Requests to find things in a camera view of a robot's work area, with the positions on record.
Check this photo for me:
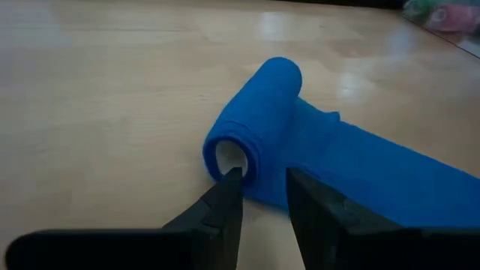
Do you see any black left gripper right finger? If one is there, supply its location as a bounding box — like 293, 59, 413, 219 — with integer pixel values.
286, 167, 480, 270

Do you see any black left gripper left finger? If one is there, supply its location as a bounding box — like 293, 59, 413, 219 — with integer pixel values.
5, 166, 244, 270

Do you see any blue elastic bandage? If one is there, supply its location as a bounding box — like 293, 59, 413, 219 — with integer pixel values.
202, 55, 480, 229

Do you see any pink bandage roll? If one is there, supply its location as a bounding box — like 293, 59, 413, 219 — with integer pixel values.
425, 3, 477, 33

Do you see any zip bag with bandages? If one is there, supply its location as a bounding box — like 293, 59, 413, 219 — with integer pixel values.
400, 0, 480, 59

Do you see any black aluminium table frame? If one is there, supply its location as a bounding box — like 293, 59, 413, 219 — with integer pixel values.
277, 0, 406, 11

